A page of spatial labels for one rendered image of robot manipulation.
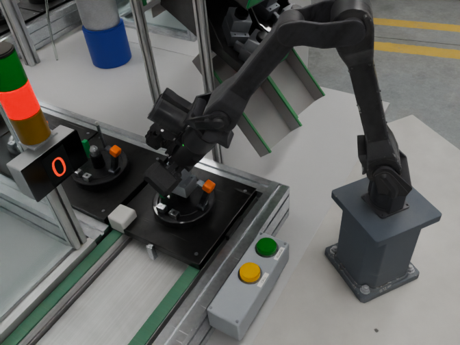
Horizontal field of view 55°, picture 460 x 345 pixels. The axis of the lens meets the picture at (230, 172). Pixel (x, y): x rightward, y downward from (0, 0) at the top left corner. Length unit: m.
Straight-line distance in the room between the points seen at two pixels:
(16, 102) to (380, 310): 0.77
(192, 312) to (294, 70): 0.71
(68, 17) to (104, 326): 1.57
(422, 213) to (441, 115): 2.21
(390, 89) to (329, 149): 1.97
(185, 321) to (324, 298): 0.30
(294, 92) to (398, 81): 2.16
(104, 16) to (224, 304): 1.20
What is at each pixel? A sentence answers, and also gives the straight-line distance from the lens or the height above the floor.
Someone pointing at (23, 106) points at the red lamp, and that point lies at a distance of 0.74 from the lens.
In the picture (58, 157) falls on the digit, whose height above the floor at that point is 1.22.
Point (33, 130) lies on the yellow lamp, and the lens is 0.76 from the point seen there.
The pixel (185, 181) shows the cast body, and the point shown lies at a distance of 0.93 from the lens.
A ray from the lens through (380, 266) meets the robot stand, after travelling 0.92.
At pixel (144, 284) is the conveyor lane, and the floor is 0.92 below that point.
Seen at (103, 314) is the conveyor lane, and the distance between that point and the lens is 0.94.
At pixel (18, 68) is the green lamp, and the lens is 0.72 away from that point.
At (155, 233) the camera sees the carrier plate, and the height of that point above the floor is 0.97.
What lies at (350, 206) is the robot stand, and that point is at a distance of 0.87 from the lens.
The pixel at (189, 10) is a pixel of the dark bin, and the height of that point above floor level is 1.31.
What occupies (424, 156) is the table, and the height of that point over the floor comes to 0.86.
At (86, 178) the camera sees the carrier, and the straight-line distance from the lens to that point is 1.08.
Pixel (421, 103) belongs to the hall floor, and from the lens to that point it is 3.14.
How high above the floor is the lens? 1.69
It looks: 42 degrees down
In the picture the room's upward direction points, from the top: 6 degrees counter-clockwise
